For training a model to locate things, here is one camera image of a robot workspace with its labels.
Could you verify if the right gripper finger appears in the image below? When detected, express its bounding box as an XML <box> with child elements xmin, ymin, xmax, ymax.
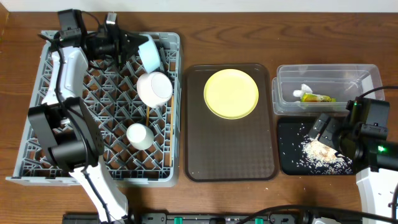
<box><xmin>317</xmin><ymin>123</ymin><xmax>341</xmax><ymax>149</ymax></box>
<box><xmin>308</xmin><ymin>113</ymin><xmax>330</xmax><ymax>139</ymax></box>

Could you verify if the light blue bowl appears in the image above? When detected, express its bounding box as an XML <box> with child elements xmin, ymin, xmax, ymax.
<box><xmin>138</xmin><ymin>34</ymin><xmax>161</xmax><ymax>73</ymax></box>

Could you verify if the green yellow snack wrapper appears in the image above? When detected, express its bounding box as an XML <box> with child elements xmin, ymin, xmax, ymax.
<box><xmin>300</xmin><ymin>93</ymin><xmax>336</xmax><ymax>103</ymax></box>

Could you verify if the white tissue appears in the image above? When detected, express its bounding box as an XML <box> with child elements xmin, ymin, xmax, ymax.
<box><xmin>293</xmin><ymin>84</ymin><xmax>313</xmax><ymax>98</ymax></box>

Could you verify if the white bowl with food residue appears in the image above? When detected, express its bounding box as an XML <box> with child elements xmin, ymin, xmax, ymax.
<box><xmin>137</xmin><ymin>72</ymin><xmax>173</xmax><ymax>108</ymax></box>

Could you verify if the wooden chopstick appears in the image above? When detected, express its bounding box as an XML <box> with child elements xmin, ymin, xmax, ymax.
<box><xmin>146</xmin><ymin>106</ymin><xmax>150</xmax><ymax>127</ymax></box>
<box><xmin>169</xmin><ymin>95</ymin><xmax>174</xmax><ymax>167</ymax></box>

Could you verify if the cream white cup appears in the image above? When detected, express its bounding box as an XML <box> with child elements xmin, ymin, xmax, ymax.
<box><xmin>126</xmin><ymin>123</ymin><xmax>154</xmax><ymax>150</ymax></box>

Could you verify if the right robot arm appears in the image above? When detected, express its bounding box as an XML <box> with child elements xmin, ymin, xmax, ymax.
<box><xmin>308</xmin><ymin>112</ymin><xmax>397</xmax><ymax>222</ymax></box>

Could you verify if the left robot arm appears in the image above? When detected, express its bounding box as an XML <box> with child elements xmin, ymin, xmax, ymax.
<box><xmin>28</xmin><ymin>24</ymin><xmax>154</xmax><ymax>223</ymax></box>

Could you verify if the black tray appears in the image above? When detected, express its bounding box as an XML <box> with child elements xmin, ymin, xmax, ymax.
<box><xmin>276</xmin><ymin>116</ymin><xmax>358</xmax><ymax>176</ymax></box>

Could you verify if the spilled rice food pile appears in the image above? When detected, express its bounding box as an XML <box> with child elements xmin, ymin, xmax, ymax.
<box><xmin>281</xmin><ymin>123</ymin><xmax>354</xmax><ymax>175</ymax></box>

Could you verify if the clear plastic bin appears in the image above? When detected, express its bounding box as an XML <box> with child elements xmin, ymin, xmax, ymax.
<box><xmin>272</xmin><ymin>64</ymin><xmax>382</xmax><ymax>116</ymax></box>

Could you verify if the yellow plate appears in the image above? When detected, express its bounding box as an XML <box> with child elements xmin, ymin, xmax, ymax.
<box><xmin>203</xmin><ymin>68</ymin><xmax>259</xmax><ymax>119</ymax></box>

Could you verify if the grey plastic dish rack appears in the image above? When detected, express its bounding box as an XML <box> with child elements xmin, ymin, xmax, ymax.
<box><xmin>5</xmin><ymin>32</ymin><xmax>183</xmax><ymax>187</ymax></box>

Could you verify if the brown serving tray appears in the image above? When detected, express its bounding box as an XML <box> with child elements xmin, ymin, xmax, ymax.
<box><xmin>183</xmin><ymin>63</ymin><xmax>279</xmax><ymax>182</ymax></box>

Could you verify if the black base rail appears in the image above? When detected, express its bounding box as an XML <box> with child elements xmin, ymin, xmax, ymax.
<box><xmin>62</xmin><ymin>212</ymin><xmax>363</xmax><ymax>224</ymax></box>

